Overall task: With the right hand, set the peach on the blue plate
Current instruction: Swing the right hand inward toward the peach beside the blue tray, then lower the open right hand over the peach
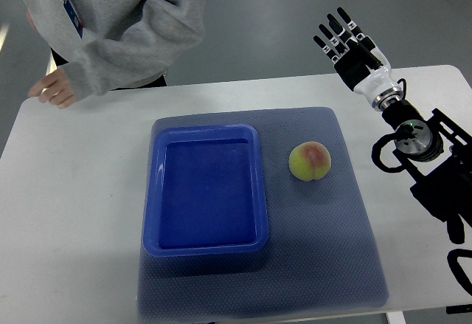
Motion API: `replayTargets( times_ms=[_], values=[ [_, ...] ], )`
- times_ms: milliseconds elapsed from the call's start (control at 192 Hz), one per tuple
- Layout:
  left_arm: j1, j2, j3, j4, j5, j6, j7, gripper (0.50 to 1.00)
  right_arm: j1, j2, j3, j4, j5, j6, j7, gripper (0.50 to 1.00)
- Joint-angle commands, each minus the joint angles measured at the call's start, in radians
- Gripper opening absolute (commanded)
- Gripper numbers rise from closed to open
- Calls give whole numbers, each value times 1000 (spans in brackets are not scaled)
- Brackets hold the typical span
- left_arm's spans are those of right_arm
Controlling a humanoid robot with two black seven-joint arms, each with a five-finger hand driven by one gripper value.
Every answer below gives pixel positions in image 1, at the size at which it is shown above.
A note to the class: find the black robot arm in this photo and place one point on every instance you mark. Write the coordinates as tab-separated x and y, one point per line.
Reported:
437	155

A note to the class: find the blue grey mesh mat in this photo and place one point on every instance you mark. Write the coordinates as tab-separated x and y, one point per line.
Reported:
320	255

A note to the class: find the blue plastic tray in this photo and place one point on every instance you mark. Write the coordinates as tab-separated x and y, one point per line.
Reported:
205	193

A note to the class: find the yellow red peach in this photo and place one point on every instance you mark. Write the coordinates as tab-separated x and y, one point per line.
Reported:
309	161

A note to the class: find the bare person hand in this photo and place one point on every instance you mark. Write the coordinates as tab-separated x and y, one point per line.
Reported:
55	88

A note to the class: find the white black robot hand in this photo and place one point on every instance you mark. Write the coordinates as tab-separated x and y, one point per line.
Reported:
358	61

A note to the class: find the grey sweatshirt person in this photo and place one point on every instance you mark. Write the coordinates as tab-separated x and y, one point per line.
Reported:
125	44

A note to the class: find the blue lanyard badge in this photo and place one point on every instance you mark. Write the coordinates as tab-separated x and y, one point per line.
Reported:
73	17

